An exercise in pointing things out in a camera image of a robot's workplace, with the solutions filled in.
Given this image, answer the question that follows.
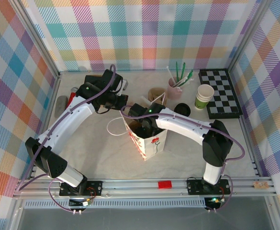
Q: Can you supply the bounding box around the white flower paper bag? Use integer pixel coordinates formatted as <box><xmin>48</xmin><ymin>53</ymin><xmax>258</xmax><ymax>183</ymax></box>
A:
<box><xmin>107</xmin><ymin>93</ymin><xmax>167</xmax><ymax>161</ymax></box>

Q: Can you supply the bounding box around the white paper straw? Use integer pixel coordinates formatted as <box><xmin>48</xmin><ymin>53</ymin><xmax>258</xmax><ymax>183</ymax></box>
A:
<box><xmin>174</xmin><ymin>76</ymin><xmax>195</xmax><ymax>88</ymax></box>

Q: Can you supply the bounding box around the red glitter tube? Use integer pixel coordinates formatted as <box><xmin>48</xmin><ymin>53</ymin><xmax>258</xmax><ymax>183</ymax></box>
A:
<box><xmin>67</xmin><ymin>87</ymin><xmax>79</xmax><ymax>106</ymax></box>

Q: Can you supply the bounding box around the pink straw holder cup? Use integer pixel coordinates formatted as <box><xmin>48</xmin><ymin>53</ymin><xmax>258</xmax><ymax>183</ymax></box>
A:
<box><xmin>167</xmin><ymin>78</ymin><xmax>183</xmax><ymax>100</ymax></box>

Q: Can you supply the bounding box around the black cup lid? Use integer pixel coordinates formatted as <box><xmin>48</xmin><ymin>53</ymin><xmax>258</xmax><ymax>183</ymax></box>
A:
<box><xmin>174</xmin><ymin>102</ymin><xmax>192</xmax><ymax>118</ymax></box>

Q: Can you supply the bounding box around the grey oblong case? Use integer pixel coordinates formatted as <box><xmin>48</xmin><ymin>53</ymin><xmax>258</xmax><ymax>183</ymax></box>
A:
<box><xmin>55</xmin><ymin>95</ymin><xmax>69</xmax><ymax>118</ymax></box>

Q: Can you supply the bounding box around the white plastic straw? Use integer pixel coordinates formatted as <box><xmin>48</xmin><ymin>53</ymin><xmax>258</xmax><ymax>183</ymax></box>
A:
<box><xmin>166</xmin><ymin>66</ymin><xmax>176</xmax><ymax>83</ymax></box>

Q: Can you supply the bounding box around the green paper cup stack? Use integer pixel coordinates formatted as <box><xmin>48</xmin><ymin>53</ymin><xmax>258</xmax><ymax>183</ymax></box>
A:
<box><xmin>194</xmin><ymin>84</ymin><xmax>215</xmax><ymax>110</ymax></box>

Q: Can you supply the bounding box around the red plastic block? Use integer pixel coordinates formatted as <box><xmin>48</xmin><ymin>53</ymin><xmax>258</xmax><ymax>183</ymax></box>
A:
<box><xmin>157</xmin><ymin>181</ymin><xmax>173</xmax><ymax>190</ymax></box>

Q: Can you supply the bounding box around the black grey chessboard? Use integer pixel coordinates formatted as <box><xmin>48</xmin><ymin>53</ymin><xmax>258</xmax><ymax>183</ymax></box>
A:
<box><xmin>198</xmin><ymin>69</ymin><xmax>242</xmax><ymax>120</ymax></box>

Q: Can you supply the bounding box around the small electronics board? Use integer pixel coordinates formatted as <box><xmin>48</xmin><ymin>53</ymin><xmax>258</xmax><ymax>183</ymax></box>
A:
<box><xmin>203</xmin><ymin>196</ymin><xmax>224</xmax><ymax>207</ymax></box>
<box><xmin>69</xmin><ymin>197</ymin><xmax>93</xmax><ymax>208</ymax></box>

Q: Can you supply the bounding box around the small wooden tag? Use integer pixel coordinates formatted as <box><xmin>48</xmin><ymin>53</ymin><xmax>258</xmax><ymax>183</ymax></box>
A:
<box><xmin>253</xmin><ymin>181</ymin><xmax>269</xmax><ymax>190</ymax></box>

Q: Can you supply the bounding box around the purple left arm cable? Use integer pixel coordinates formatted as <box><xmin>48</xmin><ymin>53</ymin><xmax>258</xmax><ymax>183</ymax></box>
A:
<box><xmin>16</xmin><ymin>64</ymin><xmax>118</xmax><ymax>213</ymax></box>

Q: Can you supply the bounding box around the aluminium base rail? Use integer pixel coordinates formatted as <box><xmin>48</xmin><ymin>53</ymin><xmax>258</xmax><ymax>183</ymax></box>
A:
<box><xmin>12</xmin><ymin>176</ymin><xmax>277</xmax><ymax>198</ymax></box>

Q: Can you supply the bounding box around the aluminium frame post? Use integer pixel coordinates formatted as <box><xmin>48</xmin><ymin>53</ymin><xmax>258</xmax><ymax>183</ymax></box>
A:
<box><xmin>9</xmin><ymin>0</ymin><xmax>61</xmax><ymax>80</ymax></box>
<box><xmin>227</xmin><ymin>0</ymin><xmax>269</xmax><ymax>72</ymax></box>

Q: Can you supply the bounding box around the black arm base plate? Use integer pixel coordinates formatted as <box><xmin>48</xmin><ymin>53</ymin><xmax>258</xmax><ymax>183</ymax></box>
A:
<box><xmin>59</xmin><ymin>181</ymin><xmax>103</xmax><ymax>196</ymax></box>
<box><xmin>187</xmin><ymin>177</ymin><xmax>232</xmax><ymax>195</ymax></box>

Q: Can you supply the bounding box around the grey slotted cable duct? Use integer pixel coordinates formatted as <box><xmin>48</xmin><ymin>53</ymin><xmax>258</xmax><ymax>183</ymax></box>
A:
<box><xmin>24</xmin><ymin>200</ymin><xmax>207</xmax><ymax>209</ymax></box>

